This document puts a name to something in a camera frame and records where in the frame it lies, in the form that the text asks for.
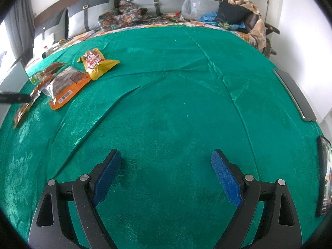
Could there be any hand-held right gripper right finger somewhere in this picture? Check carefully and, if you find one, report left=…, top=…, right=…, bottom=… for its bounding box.
left=211, top=149, right=303, bottom=249

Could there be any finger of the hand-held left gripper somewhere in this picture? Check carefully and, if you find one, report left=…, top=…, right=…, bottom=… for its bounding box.
left=0, top=91, right=31, bottom=104

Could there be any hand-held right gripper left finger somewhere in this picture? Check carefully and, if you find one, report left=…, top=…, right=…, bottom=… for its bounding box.
left=28, top=149, right=122, bottom=249

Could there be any clear chicken leg packet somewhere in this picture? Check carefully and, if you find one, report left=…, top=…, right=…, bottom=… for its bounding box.
left=13, top=62, right=68, bottom=129

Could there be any orange snack packet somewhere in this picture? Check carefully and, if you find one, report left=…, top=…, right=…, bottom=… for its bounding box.
left=49, top=67, right=92, bottom=110

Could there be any yellow red-printed snack bag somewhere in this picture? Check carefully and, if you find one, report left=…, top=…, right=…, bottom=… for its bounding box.
left=78, top=48, right=120, bottom=81

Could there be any grey panel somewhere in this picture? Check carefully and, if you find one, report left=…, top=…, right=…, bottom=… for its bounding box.
left=0, top=60, right=29, bottom=94

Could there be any grey curtain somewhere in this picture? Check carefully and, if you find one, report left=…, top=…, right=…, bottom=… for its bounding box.
left=4, top=0, right=35, bottom=60

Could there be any floral bedsheet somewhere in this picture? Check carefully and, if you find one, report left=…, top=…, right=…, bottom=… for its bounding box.
left=26, top=18, right=273, bottom=65

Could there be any black phone with lit screen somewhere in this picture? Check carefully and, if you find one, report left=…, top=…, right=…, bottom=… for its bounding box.
left=315, top=135, right=332, bottom=218

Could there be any grey phone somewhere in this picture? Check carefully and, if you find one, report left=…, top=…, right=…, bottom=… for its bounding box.
left=273, top=68, right=317, bottom=122

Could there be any dark floral cloth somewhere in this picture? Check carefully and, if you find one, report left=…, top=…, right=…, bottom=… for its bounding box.
left=98, top=0, right=156, bottom=29

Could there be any dark brown chair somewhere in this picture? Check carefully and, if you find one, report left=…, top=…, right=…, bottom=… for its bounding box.
left=245, top=13, right=281, bottom=55

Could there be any blue cloth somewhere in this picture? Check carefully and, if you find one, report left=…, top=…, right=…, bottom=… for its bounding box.
left=199, top=12, right=245, bottom=30

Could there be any black bag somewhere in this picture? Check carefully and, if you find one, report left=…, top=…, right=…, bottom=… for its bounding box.
left=214, top=2, right=253, bottom=28

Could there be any clear plastic bag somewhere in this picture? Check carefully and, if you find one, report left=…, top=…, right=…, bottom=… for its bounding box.
left=181, top=0, right=204, bottom=21

